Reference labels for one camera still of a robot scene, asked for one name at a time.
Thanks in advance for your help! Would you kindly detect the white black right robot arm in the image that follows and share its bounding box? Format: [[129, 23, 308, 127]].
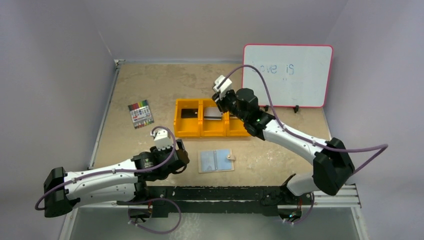
[[212, 88, 355, 204]]

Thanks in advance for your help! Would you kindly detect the black front table rail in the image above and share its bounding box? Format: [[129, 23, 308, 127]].
[[117, 186, 313, 218]]

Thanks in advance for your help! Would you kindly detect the silver magnetic stripe card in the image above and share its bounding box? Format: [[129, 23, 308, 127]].
[[203, 107, 223, 121]]

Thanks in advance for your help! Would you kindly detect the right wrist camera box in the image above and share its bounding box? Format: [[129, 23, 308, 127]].
[[212, 75, 233, 96]]

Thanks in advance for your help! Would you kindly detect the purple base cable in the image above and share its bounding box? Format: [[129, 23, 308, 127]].
[[127, 196, 183, 235]]

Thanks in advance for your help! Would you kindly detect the pink-framed whiteboard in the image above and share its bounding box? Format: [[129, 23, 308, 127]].
[[241, 43, 334, 108]]

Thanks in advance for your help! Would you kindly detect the beige leather card holder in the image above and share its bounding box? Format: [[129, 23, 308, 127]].
[[198, 148, 236, 174]]

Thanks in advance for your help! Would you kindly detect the marker pen pack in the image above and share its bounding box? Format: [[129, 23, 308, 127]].
[[127, 99, 154, 129]]

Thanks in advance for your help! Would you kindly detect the black magnetic stripe card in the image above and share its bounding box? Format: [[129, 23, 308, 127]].
[[180, 108, 198, 119]]

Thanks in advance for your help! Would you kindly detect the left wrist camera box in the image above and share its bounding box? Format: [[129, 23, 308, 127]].
[[150, 129, 174, 152]]

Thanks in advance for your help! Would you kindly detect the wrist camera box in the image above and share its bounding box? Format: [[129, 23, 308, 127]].
[[150, 129, 174, 152], [212, 75, 233, 96]]

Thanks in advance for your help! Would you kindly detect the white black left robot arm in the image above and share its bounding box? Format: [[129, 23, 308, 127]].
[[43, 139, 190, 218]]

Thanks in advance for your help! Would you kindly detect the yellow three-compartment bin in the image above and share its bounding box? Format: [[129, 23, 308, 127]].
[[173, 98, 249, 138]]

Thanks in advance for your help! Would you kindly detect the right aluminium frame rail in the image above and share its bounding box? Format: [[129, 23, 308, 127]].
[[313, 184, 362, 208]]

